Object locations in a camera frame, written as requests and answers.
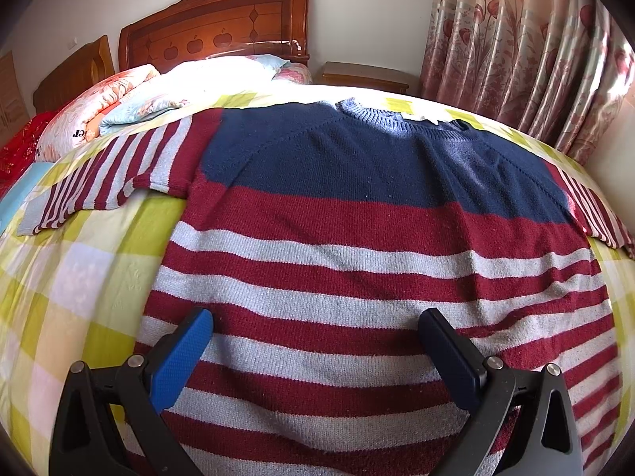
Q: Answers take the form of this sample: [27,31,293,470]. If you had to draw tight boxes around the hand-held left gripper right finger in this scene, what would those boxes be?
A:
[418,307,583,476]

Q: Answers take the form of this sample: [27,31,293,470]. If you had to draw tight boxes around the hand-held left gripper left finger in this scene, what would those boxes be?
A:
[48,307,215,476]

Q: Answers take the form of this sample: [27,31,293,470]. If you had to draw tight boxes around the red grey navy striped sweater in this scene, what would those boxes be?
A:
[17,98,635,476]

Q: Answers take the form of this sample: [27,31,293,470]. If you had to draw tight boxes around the yellow white checked bedsheet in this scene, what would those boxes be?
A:
[0,84,635,476]

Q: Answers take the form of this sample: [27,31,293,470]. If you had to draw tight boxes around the plain light blue cloth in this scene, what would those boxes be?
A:
[0,161,56,235]

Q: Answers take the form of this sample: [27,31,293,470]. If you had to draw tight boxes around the red patterned cloth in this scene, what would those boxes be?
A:
[0,111,50,186]

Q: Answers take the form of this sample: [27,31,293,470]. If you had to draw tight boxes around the orange floral folded quilt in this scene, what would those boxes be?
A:
[36,64,160,163]

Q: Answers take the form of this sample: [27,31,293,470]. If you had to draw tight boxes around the light blue floral folded quilt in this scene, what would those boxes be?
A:
[99,56,291,136]

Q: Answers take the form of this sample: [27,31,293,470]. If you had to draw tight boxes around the wooden nightstand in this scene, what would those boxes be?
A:
[317,61,410,94]

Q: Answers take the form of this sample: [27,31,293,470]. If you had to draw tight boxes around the small plain wooden headboard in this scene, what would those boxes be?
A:
[33,35,116,112]

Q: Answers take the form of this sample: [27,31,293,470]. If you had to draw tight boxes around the wooden wardrobe door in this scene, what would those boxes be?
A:
[0,52,31,146]

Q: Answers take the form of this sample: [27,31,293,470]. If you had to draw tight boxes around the pink floral curtain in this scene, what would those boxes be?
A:
[419,0,635,159]

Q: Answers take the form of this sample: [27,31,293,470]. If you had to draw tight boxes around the large carved wooden headboard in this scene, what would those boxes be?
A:
[118,0,311,73]

